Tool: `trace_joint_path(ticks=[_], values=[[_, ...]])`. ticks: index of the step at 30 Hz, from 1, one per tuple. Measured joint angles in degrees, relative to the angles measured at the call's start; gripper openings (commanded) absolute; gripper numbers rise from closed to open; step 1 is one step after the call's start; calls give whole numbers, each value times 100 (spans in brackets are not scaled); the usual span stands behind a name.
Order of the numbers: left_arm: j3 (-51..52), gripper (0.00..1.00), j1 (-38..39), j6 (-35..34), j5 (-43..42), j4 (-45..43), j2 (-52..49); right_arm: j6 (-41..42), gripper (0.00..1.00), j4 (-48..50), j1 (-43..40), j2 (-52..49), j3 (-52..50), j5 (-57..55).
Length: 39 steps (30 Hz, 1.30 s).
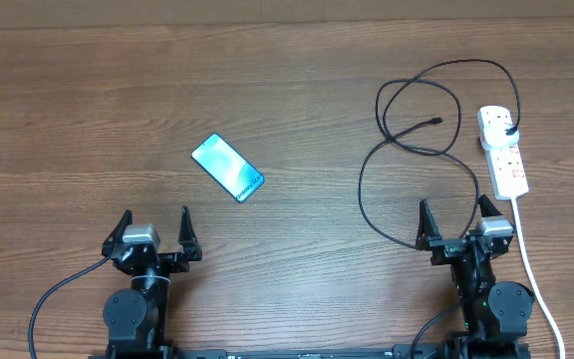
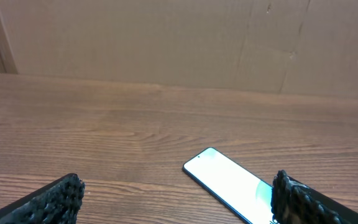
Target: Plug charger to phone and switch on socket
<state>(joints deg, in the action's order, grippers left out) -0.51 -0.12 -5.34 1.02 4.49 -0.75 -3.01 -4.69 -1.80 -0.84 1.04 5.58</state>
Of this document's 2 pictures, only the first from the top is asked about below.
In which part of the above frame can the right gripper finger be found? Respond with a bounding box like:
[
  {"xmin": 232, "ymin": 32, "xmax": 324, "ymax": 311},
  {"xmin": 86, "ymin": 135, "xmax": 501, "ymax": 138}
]
[
  {"xmin": 416, "ymin": 199, "xmax": 441, "ymax": 243},
  {"xmin": 477, "ymin": 194, "xmax": 502, "ymax": 217}
]

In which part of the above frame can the white power strip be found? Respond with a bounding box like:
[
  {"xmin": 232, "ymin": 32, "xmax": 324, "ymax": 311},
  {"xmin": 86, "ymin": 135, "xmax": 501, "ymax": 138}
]
[{"xmin": 476, "ymin": 106, "xmax": 529, "ymax": 200}]

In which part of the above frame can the white charger plug adapter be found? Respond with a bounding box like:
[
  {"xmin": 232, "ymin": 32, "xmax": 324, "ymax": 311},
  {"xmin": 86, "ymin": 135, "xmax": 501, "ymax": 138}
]
[{"xmin": 480, "ymin": 123, "xmax": 520, "ymax": 151}]

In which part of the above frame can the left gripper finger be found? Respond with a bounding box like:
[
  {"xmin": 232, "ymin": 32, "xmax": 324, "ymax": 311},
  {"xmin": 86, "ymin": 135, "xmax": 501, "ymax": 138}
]
[
  {"xmin": 177, "ymin": 205, "xmax": 198, "ymax": 253},
  {"xmin": 104, "ymin": 209, "xmax": 133, "ymax": 245}
]

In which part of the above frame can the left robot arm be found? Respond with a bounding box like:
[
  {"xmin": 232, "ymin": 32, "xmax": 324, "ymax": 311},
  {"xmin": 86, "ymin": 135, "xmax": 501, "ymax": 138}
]
[{"xmin": 102, "ymin": 206, "xmax": 202, "ymax": 358}]

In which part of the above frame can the Galaxy smartphone with blue screen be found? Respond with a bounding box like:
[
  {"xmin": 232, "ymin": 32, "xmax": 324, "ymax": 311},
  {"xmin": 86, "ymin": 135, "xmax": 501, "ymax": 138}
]
[{"xmin": 191, "ymin": 134, "xmax": 265, "ymax": 203}]

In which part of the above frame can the white power strip cord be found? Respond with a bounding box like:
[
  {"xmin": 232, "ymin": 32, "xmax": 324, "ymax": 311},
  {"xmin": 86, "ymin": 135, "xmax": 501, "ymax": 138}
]
[{"xmin": 509, "ymin": 195, "xmax": 567, "ymax": 359}]

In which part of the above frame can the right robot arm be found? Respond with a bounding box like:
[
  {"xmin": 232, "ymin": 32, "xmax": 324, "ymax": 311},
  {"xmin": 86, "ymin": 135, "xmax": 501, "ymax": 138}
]
[{"xmin": 409, "ymin": 195, "xmax": 534, "ymax": 358}]

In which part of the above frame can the black USB charging cable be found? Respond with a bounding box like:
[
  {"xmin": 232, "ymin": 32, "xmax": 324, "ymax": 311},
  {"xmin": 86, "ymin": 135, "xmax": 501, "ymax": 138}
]
[{"xmin": 357, "ymin": 58, "xmax": 522, "ymax": 251}]

